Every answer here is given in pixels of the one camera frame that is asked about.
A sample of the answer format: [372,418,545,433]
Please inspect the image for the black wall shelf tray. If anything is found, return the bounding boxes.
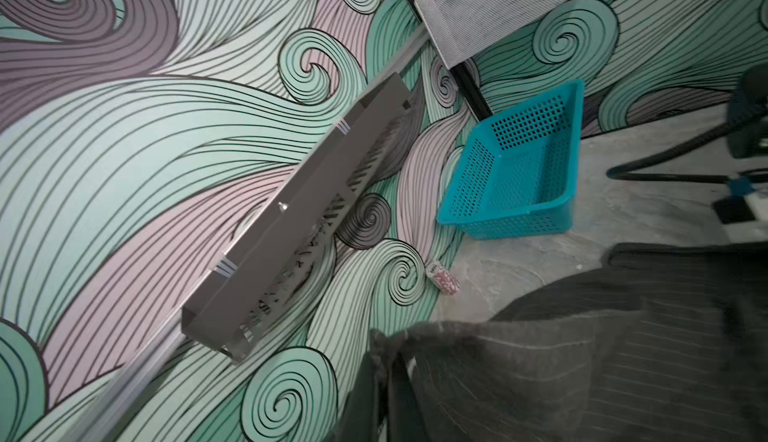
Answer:
[181,73,410,363]

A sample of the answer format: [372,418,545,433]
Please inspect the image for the dark grey pinstripe shirt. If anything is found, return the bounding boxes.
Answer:
[329,243,767,441]

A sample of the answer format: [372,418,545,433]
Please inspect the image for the teal plastic basket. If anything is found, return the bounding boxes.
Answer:
[436,80,585,240]

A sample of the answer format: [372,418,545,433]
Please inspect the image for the aluminium wall rail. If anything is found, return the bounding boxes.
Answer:
[63,25,430,441]

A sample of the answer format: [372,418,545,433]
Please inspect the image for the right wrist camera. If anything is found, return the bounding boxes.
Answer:
[711,176,767,244]

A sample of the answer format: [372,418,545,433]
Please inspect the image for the pink poker chip stack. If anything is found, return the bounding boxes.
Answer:
[425,260,460,295]

